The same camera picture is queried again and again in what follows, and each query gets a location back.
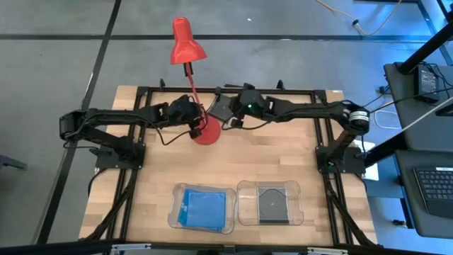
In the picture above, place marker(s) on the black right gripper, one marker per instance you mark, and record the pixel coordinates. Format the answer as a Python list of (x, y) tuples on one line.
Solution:
[(255, 101)]

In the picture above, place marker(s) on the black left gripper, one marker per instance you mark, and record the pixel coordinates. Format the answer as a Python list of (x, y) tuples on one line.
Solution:
[(182, 110)]

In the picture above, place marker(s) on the black jewel case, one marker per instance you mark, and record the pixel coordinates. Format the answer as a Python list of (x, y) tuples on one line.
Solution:
[(272, 203), (220, 108)]

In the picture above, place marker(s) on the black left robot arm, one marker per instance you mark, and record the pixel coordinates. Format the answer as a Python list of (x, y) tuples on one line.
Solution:
[(106, 115)]

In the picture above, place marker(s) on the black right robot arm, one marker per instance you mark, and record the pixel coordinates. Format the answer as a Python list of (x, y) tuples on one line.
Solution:
[(304, 108)]

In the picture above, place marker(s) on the red desk lamp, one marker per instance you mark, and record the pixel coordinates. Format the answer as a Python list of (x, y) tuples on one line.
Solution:
[(212, 136)]

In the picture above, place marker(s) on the clear plastic bin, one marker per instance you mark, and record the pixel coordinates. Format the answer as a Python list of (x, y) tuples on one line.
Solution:
[(247, 205), (230, 202)]

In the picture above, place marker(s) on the black floor plug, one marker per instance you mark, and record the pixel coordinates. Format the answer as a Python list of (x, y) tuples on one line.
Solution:
[(383, 89)]

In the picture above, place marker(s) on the white box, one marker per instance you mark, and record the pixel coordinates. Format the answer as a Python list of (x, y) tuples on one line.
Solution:
[(371, 171)]

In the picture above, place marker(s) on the black rig beam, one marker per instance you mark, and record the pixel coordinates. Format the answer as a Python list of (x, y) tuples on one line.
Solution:
[(70, 248)]

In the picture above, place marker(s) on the black power adapter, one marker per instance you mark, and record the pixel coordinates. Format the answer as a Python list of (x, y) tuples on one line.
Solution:
[(426, 83)]

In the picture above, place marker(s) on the grey slanted rod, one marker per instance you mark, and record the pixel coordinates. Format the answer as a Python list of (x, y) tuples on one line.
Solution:
[(431, 111)]

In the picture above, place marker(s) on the black slanted rig pole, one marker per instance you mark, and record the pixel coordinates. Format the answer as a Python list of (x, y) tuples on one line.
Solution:
[(424, 49)]

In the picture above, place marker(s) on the small black floor caster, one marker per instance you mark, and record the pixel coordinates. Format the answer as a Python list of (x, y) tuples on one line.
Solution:
[(398, 223)]

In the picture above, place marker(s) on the black side desk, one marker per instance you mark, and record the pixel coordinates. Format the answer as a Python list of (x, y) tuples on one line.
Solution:
[(435, 134)]

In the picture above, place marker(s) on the black keyboard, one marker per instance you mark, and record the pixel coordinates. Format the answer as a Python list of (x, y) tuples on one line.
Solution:
[(435, 187)]

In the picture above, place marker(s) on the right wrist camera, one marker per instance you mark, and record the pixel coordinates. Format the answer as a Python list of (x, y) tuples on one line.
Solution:
[(237, 123)]

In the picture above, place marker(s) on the black frame clamp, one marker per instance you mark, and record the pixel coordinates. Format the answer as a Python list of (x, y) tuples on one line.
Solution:
[(280, 85), (162, 84)]

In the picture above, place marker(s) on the black aluminium table frame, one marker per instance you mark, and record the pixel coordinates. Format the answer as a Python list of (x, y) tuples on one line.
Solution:
[(283, 91)]

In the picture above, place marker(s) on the silver beam bracket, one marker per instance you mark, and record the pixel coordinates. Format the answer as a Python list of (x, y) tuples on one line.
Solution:
[(327, 251), (131, 247)]

